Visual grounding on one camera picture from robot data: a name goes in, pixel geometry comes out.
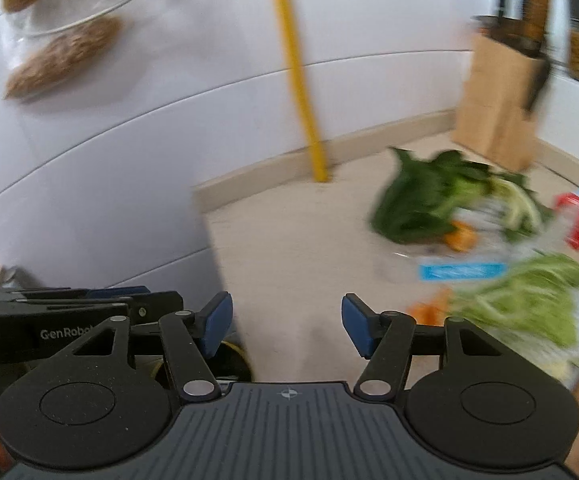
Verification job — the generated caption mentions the wooden knife block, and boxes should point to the wooden knife block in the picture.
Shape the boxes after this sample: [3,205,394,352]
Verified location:
[451,32,551,172]

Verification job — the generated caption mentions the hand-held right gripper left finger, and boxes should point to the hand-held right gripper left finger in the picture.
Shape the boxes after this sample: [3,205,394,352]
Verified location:
[44,291,234,404]

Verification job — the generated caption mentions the wooden handle knife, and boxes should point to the wooden handle knife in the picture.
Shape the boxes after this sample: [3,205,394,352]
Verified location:
[521,0,553,49]

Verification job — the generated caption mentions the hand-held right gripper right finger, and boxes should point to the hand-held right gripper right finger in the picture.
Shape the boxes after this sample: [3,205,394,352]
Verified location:
[342,293,524,404]

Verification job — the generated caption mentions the blue label clear wrapper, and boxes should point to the blue label clear wrapper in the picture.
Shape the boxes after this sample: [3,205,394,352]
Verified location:
[377,247,509,283]

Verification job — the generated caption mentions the yellow pipe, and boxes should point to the yellow pipe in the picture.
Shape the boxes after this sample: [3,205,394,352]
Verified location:
[266,0,329,184]

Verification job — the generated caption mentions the orange peel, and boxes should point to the orange peel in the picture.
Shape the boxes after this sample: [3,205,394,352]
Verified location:
[408,287,453,327]
[441,221,476,252]

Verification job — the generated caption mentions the green leafy vegetables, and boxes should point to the green leafy vegetables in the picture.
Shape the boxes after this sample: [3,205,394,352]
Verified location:
[368,147,556,247]

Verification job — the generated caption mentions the black waste bin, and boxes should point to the black waste bin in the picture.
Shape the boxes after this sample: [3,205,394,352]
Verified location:
[210,339,253,382]

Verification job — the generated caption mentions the steel frame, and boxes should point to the steel frame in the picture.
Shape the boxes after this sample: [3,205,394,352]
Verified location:
[0,265,39,292]

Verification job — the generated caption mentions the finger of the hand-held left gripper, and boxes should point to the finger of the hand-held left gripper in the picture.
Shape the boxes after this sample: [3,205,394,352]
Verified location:
[0,286,152,306]
[16,290,185,324]

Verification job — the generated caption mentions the pale green vegetable strips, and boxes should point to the pale green vegetable strips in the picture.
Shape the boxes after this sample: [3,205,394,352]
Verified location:
[447,252,579,349]

